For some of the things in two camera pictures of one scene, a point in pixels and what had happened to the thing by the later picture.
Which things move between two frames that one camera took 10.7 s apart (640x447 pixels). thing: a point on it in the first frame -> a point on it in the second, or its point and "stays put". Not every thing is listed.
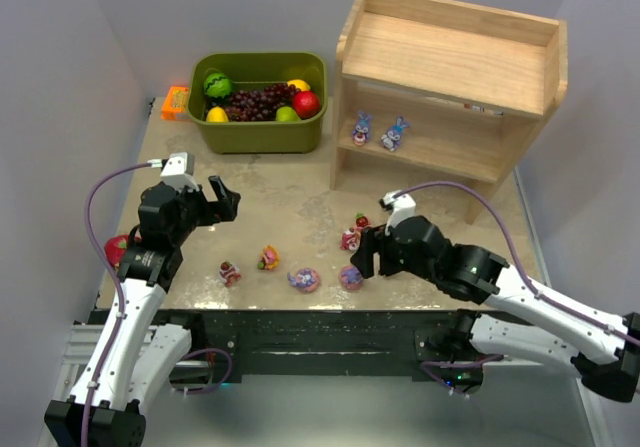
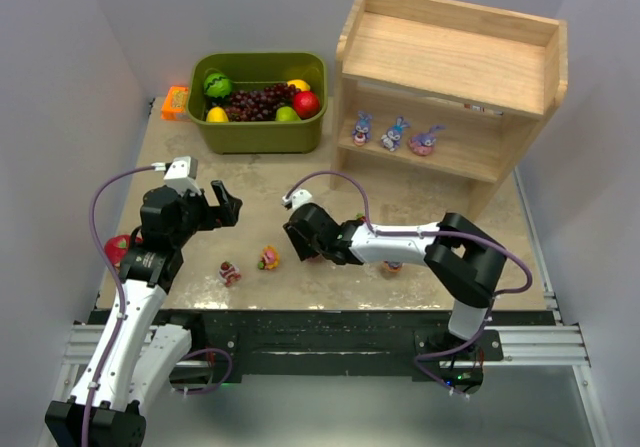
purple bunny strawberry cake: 362,131 stays put
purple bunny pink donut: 350,278 -> 422,143
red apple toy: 306,104 stays put
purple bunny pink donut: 305,279 -> 318,259
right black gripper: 381,251 -> 301,232
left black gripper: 211,207 stays put
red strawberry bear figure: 228,273 stays put
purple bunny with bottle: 392,138 stays put
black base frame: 324,345 stays put
